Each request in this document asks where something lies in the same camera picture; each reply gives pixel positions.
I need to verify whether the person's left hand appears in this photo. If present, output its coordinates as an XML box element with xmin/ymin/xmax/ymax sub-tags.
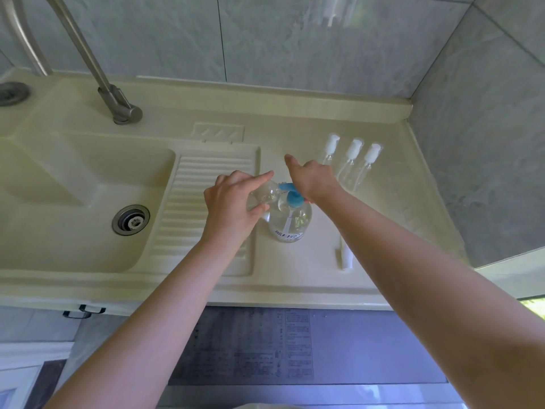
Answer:
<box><xmin>202</xmin><ymin>169</ymin><xmax>275</xmax><ymax>248</ymax></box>

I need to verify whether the person's right hand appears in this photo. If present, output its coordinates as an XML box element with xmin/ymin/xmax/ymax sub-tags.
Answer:
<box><xmin>284</xmin><ymin>154</ymin><xmax>342</xmax><ymax>205</ymax></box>

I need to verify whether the small clear plastic bottle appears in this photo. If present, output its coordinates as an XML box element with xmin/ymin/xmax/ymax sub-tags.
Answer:
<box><xmin>247</xmin><ymin>181</ymin><xmax>285</xmax><ymax>214</ymax></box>

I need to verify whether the clear bottle with blue pump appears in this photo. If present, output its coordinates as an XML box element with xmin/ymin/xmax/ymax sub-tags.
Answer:
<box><xmin>268</xmin><ymin>182</ymin><xmax>313</xmax><ymax>243</ymax></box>

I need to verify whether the person's left forearm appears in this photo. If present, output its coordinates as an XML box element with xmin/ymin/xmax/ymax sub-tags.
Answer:
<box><xmin>45</xmin><ymin>234</ymin><xmax>256</xmax><ymax>409</ymax></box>

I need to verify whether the person's right forearm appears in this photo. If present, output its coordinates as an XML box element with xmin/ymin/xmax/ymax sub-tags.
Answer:
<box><xmin>315</xmin><ymin>187</ymin><xmax>545</xmax><ymax>409</ymax></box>

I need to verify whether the clear spray bottle white cap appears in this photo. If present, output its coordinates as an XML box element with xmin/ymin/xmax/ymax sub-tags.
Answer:
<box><xmin>319</xmin><ymin>133</ymin><xmax>341</xmax><ymax>166</ymax></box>
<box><xmin>336</xmin><ymin>138</ymin><xmax>365</xmax><ymax>183</ymax></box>
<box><xmin>347</xmin><ymin>142</ymin><xmax>384</xmax><ymax>193</ymax></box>

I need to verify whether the white spray pump head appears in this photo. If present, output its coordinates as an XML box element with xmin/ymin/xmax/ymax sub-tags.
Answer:
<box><xmin>338</xmin><ymin>235</ymin><xmax>355</xmax><ymax>271</ymax></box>

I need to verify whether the metal sink drain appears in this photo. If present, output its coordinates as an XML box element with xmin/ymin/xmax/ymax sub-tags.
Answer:
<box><xmin>112</xmin><ymin>204</ymin><xmax>151</xmax><ymax>236</ymax></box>

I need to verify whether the grey washing machine lid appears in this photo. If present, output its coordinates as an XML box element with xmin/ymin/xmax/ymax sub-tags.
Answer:
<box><xmin>158</xmin><ymin>306</ymin><xmax>467</xmax><ymax>409</ymax></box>

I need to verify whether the cream sink unit with washboard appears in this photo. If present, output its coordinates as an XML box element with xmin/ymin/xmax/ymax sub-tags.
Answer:
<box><xmin>0</xmin><ymin>67</ymin><xmax>471</xmax><ymax>318</ymax></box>

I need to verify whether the grey metal faucet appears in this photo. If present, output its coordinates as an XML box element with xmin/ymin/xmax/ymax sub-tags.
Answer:
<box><xmin>43</xmin><ymin>0</ymin><xmax>144</xmax><ymax>126</ymax></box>

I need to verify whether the round grey hole cover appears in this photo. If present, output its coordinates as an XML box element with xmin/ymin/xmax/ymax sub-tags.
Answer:
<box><xmin>0</xmin><ymin>82</ymin><xmax>32</xmax><ymax>108</ymax></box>

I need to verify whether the grey metal pipe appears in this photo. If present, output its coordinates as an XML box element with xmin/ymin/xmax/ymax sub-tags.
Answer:
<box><xmin>0</xmin><ymin>0</ymin><xmax>54</xmax><ymax>77</ymax></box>

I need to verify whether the black cabinet handle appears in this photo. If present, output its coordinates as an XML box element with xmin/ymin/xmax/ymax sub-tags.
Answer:
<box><xmin>62</xmin><ymin>305</ymin><xmax>106</xmax><ymax>319</ymax></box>

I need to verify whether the white window frame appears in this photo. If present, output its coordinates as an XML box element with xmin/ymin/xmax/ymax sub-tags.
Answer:
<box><xmin>474</xmin><ymin>247</ymin><xmax>545</xmax><ymax>301</ymax></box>

